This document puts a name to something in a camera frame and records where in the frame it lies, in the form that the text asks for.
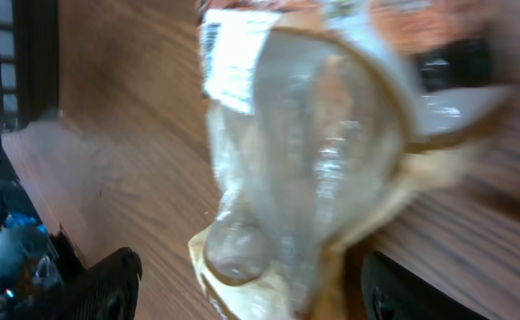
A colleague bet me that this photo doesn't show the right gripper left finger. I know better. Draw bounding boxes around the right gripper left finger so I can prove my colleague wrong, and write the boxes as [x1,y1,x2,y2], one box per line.
[14,247,142,320]

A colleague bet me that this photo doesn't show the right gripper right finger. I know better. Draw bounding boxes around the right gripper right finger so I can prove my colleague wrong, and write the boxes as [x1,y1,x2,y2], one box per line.
[360,252,486,320]

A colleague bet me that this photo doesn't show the clear brown bread bag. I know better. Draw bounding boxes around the clear brown bread bag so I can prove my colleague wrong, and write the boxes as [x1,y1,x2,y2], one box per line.
[188,0,512,319]

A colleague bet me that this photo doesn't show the seated person in jeans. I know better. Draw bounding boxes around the seated person in jeans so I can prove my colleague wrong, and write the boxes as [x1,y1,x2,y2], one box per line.
[0,180,49,286]

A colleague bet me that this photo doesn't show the grey plastic shopping basket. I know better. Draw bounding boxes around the grey plastic shopping basket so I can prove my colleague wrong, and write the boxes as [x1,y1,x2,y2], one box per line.
[0,0,60,135]

